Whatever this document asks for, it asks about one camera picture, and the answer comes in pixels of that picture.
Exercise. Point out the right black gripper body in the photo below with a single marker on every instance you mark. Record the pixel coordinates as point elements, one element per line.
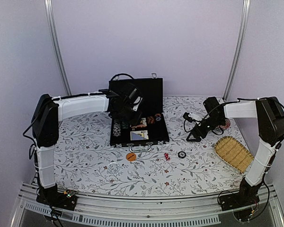
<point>203,132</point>

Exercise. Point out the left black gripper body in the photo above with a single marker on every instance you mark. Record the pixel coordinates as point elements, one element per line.
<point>127,116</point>

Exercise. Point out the blue playing card box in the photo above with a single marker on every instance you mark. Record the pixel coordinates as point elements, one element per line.
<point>139,135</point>

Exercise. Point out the black poker case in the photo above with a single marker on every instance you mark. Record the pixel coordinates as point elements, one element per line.
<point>126,90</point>

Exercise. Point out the orange dealer button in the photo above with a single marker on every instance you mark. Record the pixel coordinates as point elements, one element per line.
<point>131,157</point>

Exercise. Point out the red dice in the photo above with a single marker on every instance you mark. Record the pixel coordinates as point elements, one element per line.
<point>166,156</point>

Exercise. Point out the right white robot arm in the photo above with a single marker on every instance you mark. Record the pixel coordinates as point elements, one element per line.
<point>268,112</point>

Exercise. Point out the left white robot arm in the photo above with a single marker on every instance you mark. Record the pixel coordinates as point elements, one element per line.
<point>49,112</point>

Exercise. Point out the green chip stack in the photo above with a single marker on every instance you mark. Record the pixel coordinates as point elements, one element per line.
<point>125,125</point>

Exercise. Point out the card deck in case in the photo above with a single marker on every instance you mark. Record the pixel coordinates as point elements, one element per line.
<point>142,123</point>

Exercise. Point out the red patterned bowl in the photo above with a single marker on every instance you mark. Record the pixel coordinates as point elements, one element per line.
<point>225,126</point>

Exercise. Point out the woven bamboo tray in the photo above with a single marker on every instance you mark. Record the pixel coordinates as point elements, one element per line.
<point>233,153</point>

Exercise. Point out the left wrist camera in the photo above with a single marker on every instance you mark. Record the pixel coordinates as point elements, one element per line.
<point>137,103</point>

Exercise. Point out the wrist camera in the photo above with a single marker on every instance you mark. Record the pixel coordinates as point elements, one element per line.
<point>137,103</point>
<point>191,117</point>

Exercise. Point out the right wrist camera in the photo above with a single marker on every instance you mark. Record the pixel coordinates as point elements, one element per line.
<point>191,117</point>

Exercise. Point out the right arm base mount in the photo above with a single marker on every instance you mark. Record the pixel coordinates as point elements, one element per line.
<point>229,200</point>

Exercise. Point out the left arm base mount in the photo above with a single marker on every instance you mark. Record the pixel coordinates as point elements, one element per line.
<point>53,198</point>

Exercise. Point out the right aluminium frame post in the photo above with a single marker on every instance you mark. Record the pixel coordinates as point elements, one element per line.
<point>239,44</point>

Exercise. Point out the aluminium frame post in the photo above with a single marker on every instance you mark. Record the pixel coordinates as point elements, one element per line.
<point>53,32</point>
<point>239,44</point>

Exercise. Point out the left aluminium frame post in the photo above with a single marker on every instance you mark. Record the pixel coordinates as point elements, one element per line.
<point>53,32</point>

